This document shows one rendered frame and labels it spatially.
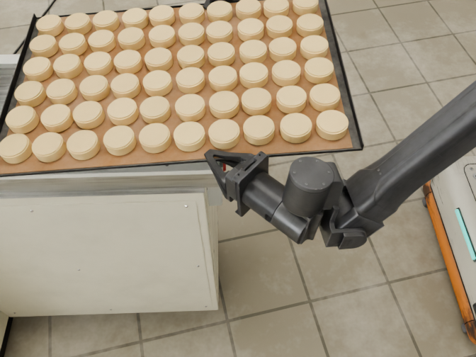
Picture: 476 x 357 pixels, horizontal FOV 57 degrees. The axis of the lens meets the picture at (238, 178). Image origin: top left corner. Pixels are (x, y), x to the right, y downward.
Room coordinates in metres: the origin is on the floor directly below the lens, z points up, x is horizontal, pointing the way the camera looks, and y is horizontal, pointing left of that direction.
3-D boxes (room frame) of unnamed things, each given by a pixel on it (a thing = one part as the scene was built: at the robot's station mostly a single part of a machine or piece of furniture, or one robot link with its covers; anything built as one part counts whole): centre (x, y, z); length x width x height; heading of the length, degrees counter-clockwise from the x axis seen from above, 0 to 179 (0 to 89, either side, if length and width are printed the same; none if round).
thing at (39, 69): (0.62, 0.37, 0.98); 0.05 x 0.05 x 0.02
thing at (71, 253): (0.60, 0.42, 0.45); 0.70 x 0.34 x 0.90; 92
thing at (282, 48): (0.64, -0.08, 1.01); 0.05 x 0.05 x 0.02
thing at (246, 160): (0.39, 0.01, 0.98); 0.09 x 0.07 x 0.07; 48
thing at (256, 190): (0.34, -0.04, 0.99); 0.07 x 0.07 x 0.10; 48
